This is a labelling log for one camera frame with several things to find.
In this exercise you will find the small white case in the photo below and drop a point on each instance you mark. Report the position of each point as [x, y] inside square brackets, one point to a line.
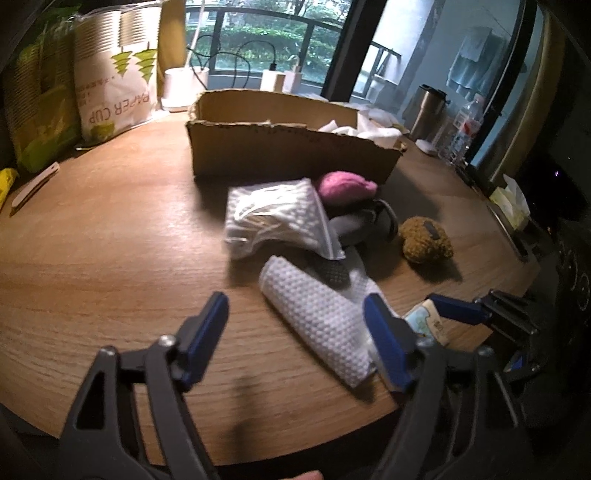
[425, 146]

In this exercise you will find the white paper cup pack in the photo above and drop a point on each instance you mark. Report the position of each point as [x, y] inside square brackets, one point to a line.
[115, 69]

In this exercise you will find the clear water bottle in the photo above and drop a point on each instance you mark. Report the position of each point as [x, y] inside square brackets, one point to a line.
[466, 127]

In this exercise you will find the white charger block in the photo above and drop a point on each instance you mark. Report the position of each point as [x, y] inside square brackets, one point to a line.
[294, 78]
[272, 81]

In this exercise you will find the torn cardboard box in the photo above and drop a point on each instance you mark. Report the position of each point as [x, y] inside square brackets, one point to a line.
[277, 152]

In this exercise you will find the pink knitted pouch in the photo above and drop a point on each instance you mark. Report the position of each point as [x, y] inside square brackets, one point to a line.
[344, 184]

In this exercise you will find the person's left hand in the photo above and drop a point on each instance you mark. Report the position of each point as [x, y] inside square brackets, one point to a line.
[309, 476]

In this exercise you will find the flat wooden stick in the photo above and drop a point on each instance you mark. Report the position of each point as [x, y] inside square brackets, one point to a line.
[34, 184]

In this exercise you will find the steel travel tumbler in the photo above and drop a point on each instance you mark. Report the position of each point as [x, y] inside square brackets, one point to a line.
[427, 113]

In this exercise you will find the white round container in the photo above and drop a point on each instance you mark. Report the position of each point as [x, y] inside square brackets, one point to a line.
[182, 87]

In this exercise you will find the white waffle towel roll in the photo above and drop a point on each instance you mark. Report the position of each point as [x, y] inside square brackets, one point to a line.
[314, 314]

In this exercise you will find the green paper cup pack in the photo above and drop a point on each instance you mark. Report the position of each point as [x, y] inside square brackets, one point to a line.
[41, 115]

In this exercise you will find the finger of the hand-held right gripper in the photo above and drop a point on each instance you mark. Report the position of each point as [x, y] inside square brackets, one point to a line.
[459, 311]

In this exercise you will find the clear bag of cotton swabs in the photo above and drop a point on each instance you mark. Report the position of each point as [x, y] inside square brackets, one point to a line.
[277, 217]

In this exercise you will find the yellow curtain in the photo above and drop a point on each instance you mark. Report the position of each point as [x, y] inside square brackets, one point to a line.
[171, 41]

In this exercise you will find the brown knitted bear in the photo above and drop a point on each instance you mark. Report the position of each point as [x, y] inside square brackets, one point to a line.
[422, 242]

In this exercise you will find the small printed tissue packet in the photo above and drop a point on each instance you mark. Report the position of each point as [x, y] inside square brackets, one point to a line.
[427, 323]

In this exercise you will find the yellow tissue box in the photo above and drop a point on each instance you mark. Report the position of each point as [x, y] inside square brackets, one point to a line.
[508, 201]

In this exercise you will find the white cloth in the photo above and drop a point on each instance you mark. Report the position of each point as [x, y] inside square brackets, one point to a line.
[374, 134]

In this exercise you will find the hanging pale clothes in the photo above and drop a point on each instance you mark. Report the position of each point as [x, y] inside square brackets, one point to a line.
[475, 62]

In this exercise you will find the black balcony railing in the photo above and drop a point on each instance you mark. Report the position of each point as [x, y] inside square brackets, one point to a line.
[277, 27]

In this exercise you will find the yellow packet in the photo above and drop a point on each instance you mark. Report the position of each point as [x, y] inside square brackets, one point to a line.
[7, 184]

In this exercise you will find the grey fabric slipper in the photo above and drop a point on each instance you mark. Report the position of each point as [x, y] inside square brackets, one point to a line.
[355, 226]

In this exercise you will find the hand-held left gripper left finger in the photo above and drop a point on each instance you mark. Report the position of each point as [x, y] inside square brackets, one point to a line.
[213, 318]

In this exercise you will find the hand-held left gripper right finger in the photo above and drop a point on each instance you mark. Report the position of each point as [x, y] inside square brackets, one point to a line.
[385, 341]

